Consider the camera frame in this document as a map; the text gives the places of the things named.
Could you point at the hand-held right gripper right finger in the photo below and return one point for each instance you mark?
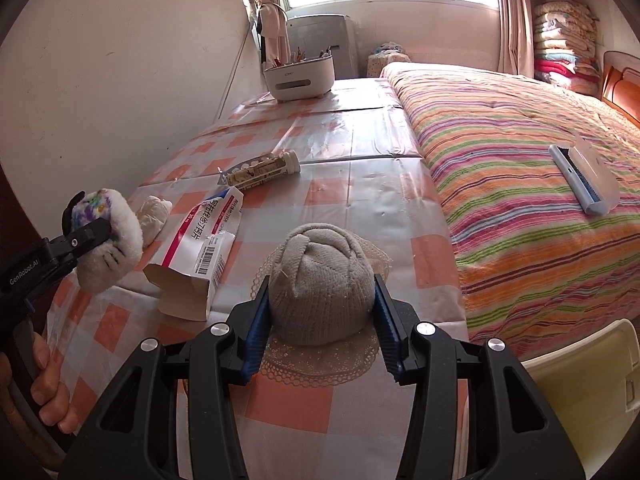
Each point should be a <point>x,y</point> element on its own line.
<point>387,330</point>

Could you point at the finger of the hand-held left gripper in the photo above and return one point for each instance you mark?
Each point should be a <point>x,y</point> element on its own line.
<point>87,235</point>

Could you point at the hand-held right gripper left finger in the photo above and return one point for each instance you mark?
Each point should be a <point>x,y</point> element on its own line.
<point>257,330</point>

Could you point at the white cat plush toy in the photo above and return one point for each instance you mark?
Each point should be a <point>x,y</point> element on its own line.
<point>115,240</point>

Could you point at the white tissue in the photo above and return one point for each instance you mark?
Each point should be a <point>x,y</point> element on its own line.
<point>152,215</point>

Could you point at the beige knit lace hat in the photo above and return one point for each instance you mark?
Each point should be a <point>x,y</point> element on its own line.
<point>325,285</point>

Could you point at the white red medicine box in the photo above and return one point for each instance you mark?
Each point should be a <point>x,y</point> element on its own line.
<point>200,245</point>

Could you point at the cream plastic bin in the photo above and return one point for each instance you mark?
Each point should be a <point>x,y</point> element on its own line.
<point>590,400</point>

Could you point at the person's left hand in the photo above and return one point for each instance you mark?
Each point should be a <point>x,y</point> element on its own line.
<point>50,395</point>

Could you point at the brown wooden door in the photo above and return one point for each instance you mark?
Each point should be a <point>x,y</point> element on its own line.
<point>20,220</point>

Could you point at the printed tablet tube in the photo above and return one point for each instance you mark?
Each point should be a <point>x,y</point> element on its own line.
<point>265,172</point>

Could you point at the striped bed blanket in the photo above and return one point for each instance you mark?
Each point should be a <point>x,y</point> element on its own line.
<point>500,185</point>

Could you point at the orange checked tablecloth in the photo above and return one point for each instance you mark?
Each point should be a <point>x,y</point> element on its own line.
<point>320,130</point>

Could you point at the white blue bed brush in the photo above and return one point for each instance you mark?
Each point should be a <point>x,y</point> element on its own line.
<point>580,180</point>

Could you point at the white desk organizer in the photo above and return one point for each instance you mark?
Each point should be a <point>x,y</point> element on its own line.
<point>300,80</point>

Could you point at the cloth covered stool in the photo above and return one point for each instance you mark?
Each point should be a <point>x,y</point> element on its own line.
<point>385,62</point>

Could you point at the white hanging cloth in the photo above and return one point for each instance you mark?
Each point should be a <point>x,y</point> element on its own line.
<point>272,25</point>

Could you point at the white air cooler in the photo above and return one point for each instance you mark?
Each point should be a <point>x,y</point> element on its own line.
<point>330,40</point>

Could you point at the stack of folded quilts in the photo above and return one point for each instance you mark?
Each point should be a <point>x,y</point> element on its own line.
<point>565,45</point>

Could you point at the wooden bed headboard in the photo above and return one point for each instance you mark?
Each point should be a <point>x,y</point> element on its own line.
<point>622,90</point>

